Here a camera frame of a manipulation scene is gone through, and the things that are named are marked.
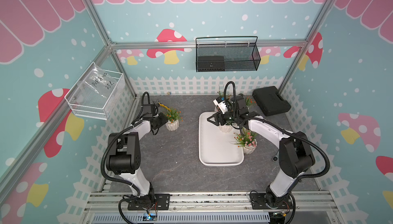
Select orange flower pot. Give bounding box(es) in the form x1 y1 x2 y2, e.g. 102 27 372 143
165 107 183 132
219 123 233 133

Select pink flower pot twine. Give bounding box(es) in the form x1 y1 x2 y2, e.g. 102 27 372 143
233 128 257 154

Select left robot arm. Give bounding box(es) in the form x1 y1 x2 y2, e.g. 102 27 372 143
100 103 167 204

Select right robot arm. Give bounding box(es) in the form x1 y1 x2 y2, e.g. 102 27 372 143
207 95 331 209

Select white storage tray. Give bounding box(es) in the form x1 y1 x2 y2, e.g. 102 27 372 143
199 111 244 167

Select black box in basket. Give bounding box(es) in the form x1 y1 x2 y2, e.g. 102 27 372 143
196 56 225 72

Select red flower pot back right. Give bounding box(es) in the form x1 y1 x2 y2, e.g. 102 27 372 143
245 96 256 107

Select pink flower pot back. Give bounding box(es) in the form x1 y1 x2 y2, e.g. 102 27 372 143
213 89 228 111

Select black tool case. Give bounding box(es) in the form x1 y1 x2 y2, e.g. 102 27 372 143
252 86 291 116

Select yellow handled pliers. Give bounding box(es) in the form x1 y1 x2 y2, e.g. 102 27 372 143
158 102 171 110

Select black wire wall basket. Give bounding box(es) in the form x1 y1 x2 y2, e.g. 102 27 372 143
195 36 261 72

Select clear acrylic wall box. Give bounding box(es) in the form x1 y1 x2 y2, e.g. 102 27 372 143
64 62 125 120

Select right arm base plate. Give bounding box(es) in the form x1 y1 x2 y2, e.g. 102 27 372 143
249 191 293 211

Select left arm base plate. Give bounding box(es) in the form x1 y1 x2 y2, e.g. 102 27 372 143
128 194 171 211

